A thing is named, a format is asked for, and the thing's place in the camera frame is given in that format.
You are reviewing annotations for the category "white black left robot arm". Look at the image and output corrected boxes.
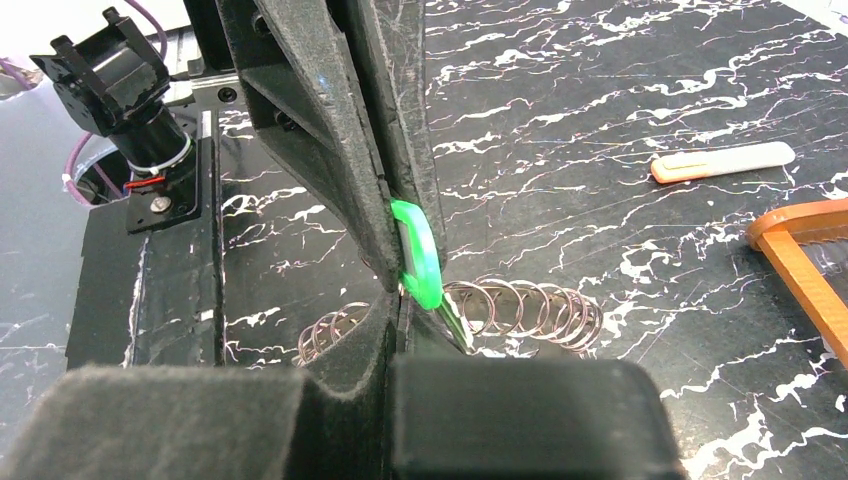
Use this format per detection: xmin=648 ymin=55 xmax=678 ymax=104
xmin=34 ymin=1 xmax=446 ymax=291

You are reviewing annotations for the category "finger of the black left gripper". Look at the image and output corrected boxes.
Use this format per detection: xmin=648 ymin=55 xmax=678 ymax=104
xmin=344 ymin=1 xmax=447 ymax=265
xmin=216 ymin=1 xmax=401 ymax=292

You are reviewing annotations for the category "orange wooden two-tier shelf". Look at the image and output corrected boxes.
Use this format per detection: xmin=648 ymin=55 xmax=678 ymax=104
xmin=746 ymin=199 xmax=847 ymax=365

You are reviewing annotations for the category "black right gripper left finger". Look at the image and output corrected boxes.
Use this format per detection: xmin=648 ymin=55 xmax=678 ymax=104
xmin=1 ymin=294 xmax=398 ymax=479

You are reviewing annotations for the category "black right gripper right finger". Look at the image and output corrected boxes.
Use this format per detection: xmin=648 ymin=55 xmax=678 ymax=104
xmin=387 ymin=304 xmax=687 ymax=479

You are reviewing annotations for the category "grey orange marker pen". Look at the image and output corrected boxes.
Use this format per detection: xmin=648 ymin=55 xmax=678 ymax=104
xmin=651 ymin=141 xmax=796 ymax=184

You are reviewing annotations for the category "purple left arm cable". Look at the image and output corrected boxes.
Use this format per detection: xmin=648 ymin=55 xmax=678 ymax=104
xmin=0 ymin=0 xmax=170 ymax=208

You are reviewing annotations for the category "green headed key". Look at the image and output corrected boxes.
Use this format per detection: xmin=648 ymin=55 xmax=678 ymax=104
xmin=389 ymin=198 xmax=473 ymax=355

